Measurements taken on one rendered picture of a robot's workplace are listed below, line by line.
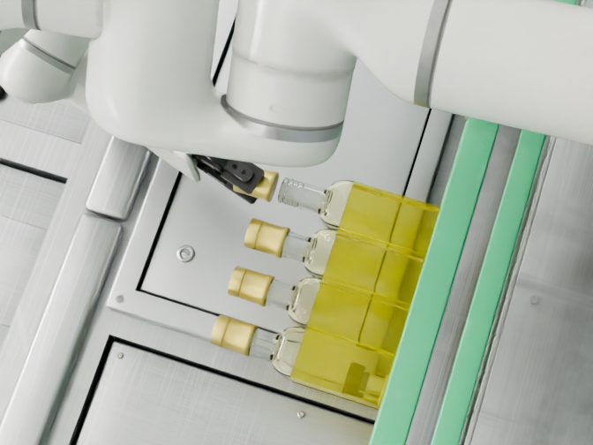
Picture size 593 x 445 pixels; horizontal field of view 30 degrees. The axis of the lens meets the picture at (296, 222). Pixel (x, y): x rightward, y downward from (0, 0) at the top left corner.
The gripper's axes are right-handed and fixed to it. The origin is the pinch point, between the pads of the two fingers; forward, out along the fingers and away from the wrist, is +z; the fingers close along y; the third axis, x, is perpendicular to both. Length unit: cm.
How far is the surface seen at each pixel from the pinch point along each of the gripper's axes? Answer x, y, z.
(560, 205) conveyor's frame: 12.1, 15.1, 30.9
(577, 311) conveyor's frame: 4.0, 15.2, 37.6
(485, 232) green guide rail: 6.3, 13.1, 26.3
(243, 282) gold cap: -10.0, 1.4, 7.1
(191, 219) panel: -5.5, -12.8, -5.6
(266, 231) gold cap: -3.9, 1.5, 5.8
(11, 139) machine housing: -9.7, -15.2, -32.2
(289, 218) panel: 1.5, -13.0, 4.5
